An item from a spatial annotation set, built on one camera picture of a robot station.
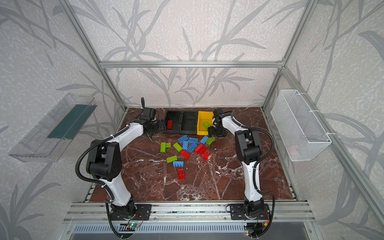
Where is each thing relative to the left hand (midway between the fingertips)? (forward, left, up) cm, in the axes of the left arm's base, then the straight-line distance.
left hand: (162, 126), depth 96 cm
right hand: (0, -34, -8) cm, 35 cm away
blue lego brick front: (-22, -12, -7) cm, 26 cm away
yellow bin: (+15, -27, -6) cm, 32 cm away
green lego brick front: (-18, -7, -10) cm, 22 cm away
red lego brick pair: (-13, -25, -7) cm, 29 cm away
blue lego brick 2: (-5, -27, -8) cm, 29 cm away
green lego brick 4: (+8, -29, -8) cm, 31 cm away
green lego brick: (-10, -1, -8) cm, 12 cm away
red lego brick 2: (-16, -16, -9) cm, 24 cm away
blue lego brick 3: (-10, -20, -8) cm, 24 cm away
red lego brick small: (-16, -28, -9) cm, 34 cm away
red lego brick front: (-28, -14, -9) cm, 33 cm away
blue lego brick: (-6, -20, -7) cm, 22 cm away
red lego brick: (+8, -2, -8) cm, 12 cm away
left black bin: (+14, -6, -7) cm, 17 cm away
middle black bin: (+11, -16, -12) cm, 23 cm away
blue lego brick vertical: (-9, -15, -8) cm, 19 cm away
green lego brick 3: (-6, -31, -8) cm, 32 cm away
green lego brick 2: (-11, -11, -9) cm, 17 cm away
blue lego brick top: (-4, -13, -8) cm, 16 cm away
